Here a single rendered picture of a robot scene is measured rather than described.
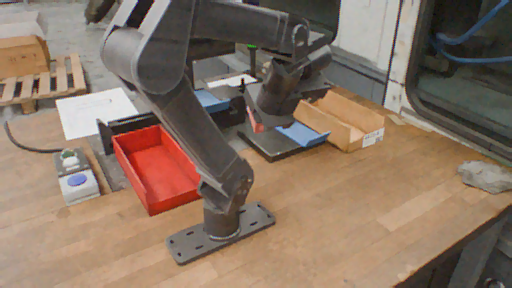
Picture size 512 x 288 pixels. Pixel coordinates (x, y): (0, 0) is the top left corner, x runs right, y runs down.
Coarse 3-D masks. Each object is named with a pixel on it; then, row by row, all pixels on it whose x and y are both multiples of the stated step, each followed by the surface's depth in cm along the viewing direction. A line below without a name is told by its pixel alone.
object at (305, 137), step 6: (294, 126) 99; (300, 126) 98; (282, 132) 96; (288, 132) 96; (294, 132) 96; (300, 132) 96; (306, 132) 96; (312, 132) 96; (330, 132) 91; (294, 138) 93; (300, 138) 93; (306, 138) 93; (312, 138) 88; (318, 138) 90; (324, 138) 92; (300, 144) 91; (306, 144) 89; (312, 144) 91
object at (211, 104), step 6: (198, 90) 103; (204, 90) 103; (204, 96) 99; (210, 96) 99; (204, 102) 96; (210, 102) 96; (216, 102) 96; (222, 102) 91; (228, 102) 92; (210, 108) 90; (216, 108) 92; (222, 108) 93
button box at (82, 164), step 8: (8, 128) 101; (16, 144) 94; (40, 152) 91; (48, 152) 91; (80, 152) 86; (56, 160) 83; (80, 160) 83; (56, 168) 81; (64, 168) 80; (72, 168) 80; (80, 168) 81; (88, 168) 81; (64, 176) 79
